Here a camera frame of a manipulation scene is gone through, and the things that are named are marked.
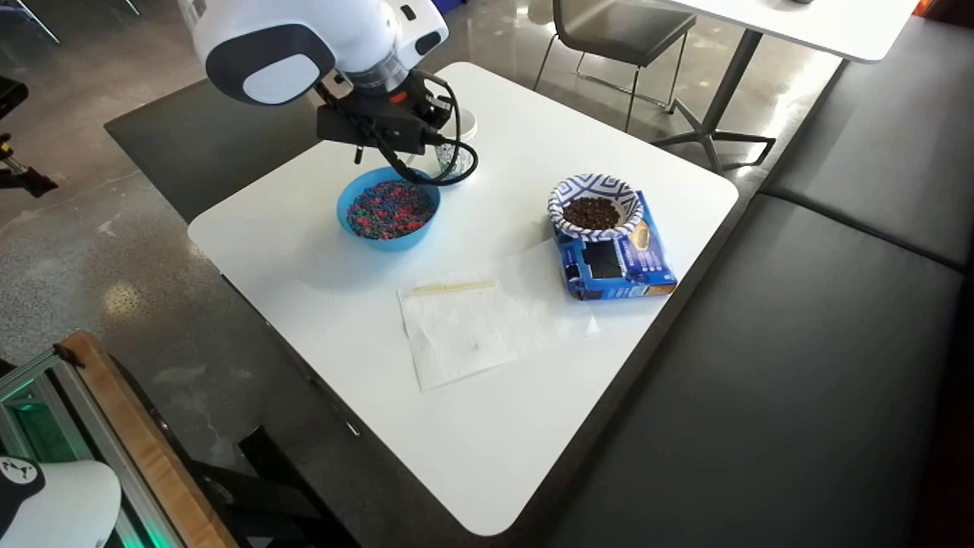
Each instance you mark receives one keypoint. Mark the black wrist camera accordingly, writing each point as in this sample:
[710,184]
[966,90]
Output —
[393,126]

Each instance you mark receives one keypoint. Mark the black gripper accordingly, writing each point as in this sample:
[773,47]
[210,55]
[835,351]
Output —
[423,96]

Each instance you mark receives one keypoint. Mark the blue cookie package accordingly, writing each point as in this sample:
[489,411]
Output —
[617,270]

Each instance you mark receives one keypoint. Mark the blue patterned paper bowl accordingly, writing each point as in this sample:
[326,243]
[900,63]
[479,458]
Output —
[595,208]

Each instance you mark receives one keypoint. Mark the white plastic fork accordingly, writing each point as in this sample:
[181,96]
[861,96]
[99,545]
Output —
[451,286]

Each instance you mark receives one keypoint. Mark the dark chair near table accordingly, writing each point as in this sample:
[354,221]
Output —
[198,146]

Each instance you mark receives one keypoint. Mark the black bench seat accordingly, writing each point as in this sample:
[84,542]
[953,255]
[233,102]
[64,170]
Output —
[795,399]

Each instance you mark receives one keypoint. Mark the black chair in background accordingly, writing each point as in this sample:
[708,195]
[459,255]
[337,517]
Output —
[628,30]

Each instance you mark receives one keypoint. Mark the wooden framed cart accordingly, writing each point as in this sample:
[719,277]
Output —
[75,404]

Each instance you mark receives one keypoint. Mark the blue plastic cereal bowl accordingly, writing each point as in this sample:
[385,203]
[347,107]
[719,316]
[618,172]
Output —
[387,210]

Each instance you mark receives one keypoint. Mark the patterned paper coffee cup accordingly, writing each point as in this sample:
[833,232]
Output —
[451,153]

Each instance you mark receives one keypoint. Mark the white paper napkin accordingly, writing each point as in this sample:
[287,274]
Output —
[468,334]

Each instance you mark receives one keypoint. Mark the white background table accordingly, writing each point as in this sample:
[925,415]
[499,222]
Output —
[847,29]

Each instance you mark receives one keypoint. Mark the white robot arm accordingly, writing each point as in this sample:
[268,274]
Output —
[358,52]

